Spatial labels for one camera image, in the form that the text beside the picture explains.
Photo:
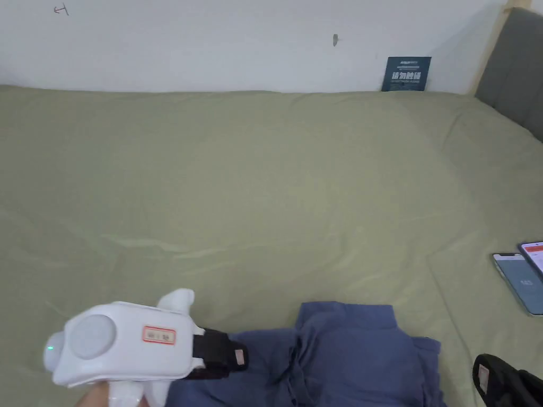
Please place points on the dark blue shirt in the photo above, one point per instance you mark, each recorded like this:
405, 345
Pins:
339, 360

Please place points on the person's left hand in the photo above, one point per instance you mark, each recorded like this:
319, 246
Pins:
94, 397

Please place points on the dark blue sign card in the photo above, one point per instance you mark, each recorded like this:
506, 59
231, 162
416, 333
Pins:
406, 74

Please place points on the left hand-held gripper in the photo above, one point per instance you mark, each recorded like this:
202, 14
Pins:
127, 339

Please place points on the phone with white screen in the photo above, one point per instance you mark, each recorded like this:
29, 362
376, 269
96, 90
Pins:
535, 256

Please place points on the bed with pale green sheet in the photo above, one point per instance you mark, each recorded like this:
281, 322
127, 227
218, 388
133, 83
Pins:
254, 190

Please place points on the phone with blue screen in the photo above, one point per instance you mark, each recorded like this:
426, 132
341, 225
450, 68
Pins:
521, 284

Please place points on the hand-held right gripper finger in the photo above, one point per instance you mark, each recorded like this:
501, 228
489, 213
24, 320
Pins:
498, 383

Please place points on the grey padded headboard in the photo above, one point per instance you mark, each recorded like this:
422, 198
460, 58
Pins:
515, 72

